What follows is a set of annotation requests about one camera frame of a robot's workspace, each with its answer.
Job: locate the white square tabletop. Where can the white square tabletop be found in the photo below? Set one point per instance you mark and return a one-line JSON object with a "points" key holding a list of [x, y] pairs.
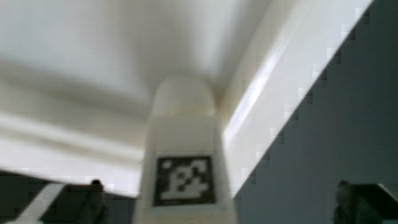
{"points": [[90, 50]]}

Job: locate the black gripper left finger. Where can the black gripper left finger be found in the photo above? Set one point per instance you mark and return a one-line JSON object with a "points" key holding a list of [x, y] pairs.
{"points": [[65, 204]]}

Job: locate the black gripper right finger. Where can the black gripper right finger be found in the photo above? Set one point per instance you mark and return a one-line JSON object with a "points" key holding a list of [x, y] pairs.
{"points": [[366, 203]]}

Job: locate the white table leg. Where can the white table leg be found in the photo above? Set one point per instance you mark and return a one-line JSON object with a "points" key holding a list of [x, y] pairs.
{"points": [[184, 195]]}

